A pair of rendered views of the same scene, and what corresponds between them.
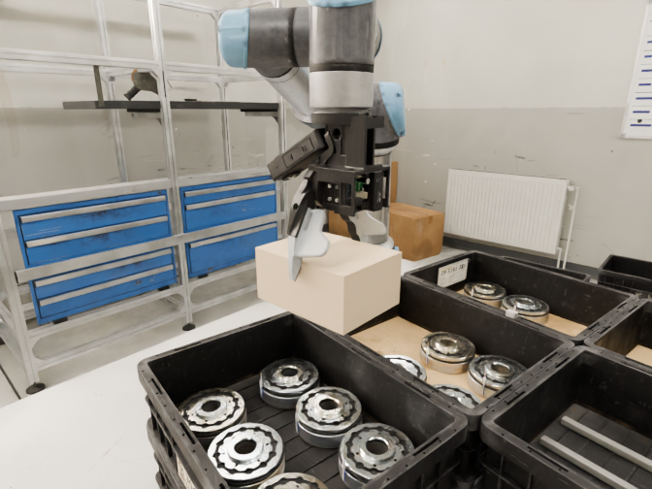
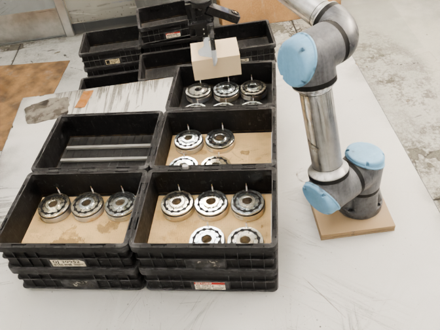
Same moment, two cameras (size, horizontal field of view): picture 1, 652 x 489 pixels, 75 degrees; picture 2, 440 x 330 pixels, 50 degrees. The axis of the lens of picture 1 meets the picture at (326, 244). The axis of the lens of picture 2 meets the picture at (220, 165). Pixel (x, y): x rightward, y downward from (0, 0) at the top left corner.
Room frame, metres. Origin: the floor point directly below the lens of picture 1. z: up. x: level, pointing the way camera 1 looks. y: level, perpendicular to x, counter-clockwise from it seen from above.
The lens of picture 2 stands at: (1.58, -0.97, 1.93)
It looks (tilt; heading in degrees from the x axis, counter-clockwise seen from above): 44 degrees down; 139
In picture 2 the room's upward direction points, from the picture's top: 9 degrees counter-clockwise
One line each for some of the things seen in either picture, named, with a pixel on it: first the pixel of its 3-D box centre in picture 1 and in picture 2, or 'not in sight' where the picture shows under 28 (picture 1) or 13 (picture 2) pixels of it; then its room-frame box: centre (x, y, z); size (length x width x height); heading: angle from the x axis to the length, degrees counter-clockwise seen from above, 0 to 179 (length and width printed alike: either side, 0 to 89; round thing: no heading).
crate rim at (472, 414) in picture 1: (425, 330); (215, 138); (0.69, -0.18, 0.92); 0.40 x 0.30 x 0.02; 38
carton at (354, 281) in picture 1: (327, 275); (215, 58); (0.55, 0.00, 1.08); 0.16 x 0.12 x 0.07; 47
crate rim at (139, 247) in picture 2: (512, 289); (207, 207); (0.87, -0.42, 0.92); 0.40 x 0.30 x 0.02; 38
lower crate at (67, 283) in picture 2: not in sight; (90, 240); (0.56, -0.66, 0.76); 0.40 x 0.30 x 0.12; 38
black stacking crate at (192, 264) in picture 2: (508, 309); (209, 218); (0.87, -0.42, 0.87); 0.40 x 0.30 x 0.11; 38
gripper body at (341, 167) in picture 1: (344, 164); (201, 18); (0.53, -0.02, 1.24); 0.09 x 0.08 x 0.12; 47
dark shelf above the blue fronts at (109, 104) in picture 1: (184, 107); not in sight; (2.71, 0.86, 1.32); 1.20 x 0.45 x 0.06; 138
